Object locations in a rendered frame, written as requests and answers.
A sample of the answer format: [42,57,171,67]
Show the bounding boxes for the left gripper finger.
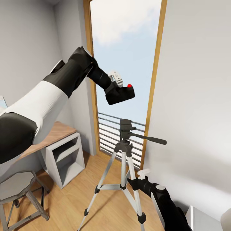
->
[111,89,119,96]

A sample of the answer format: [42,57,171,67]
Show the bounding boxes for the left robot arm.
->
[0,46,123,177]

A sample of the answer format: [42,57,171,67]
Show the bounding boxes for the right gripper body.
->
[132,176,149,195]

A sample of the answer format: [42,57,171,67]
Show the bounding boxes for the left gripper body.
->
[94,71,116,95]

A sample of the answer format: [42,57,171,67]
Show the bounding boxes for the camera tripod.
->
[77,119,167,231]

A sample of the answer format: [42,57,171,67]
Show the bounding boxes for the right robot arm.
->
[127,168,193,231]

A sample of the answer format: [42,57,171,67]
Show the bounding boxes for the digital camera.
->
[105,80,135,105]

